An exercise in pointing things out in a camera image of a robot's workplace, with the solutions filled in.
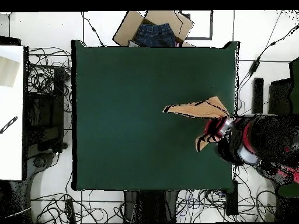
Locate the tan terry towel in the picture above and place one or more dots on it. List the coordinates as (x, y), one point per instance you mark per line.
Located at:
(201, 110)

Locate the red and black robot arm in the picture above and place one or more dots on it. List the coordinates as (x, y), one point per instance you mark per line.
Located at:
(268, 135)

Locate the black flat panel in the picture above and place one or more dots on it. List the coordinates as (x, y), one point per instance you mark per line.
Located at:
(279, 98)

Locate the black upright bar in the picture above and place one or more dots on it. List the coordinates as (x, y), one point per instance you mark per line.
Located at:
(258, 98)

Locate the small black box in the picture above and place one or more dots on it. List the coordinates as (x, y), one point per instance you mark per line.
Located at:
(231, 198)

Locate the dark green table cloth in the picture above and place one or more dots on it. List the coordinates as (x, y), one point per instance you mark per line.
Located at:
(128, 116)

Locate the blue denim jeans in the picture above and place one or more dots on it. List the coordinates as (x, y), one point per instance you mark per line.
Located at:
(154, 35)

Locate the brown cardboard box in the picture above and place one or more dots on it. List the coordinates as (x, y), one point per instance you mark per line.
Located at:
(126, 30)

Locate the black equipment rack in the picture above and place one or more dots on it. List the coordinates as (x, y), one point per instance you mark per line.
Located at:
(44, 112)

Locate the white table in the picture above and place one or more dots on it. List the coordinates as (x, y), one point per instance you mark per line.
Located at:
(11, 151)

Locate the black striped strip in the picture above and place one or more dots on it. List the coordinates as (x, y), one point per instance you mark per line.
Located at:
(8, 124)

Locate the beige block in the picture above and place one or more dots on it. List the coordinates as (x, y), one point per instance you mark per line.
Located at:
(8, 71)

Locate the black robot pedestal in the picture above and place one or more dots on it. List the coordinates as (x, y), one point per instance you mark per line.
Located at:
(149, 207)

